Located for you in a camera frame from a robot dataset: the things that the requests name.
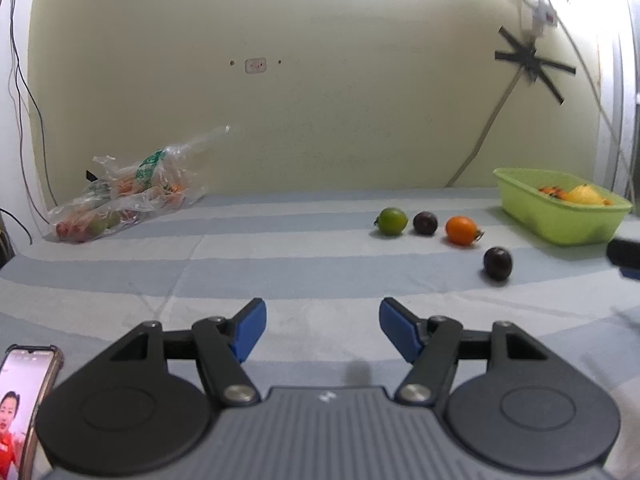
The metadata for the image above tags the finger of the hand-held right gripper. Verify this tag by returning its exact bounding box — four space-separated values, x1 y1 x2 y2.
606 237 640 282

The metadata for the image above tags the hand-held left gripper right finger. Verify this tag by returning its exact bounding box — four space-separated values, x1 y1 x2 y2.
378 297 552 408

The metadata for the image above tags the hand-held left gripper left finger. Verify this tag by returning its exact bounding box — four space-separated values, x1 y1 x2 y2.
107 297 268 408

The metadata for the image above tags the yellow lemon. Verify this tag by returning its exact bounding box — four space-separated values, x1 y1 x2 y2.
562 184 609 206

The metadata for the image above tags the green plastic basket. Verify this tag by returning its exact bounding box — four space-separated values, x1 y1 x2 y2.
492 166 634 247

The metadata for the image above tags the striped bed sheet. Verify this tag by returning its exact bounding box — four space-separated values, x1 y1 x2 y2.
0 187 640 480

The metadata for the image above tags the green round tomato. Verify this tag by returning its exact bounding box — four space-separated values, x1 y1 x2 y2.
374 207 410 237

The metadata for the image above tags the dark purple round fruit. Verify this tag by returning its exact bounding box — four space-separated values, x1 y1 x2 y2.
412 211 440 237
482 246 514 282

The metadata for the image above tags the clear plastic produce bag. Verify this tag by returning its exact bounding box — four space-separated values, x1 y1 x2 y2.
47 125 232 245

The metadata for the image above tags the smartphone in brown case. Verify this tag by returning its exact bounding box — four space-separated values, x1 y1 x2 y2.
0 344 65 480

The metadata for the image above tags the white power strip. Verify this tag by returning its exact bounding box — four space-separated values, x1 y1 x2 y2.
514 0 559 42

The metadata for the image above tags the grey metal frame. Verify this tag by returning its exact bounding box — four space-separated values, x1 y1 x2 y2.
611 5 640 203

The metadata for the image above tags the grey cable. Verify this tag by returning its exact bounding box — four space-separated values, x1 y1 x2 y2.
444 72 524 189

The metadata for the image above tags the white cable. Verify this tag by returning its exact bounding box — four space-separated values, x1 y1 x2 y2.
542 0 637 197

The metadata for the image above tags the black wall cable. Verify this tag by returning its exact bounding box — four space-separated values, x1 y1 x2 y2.
7 0 59 212

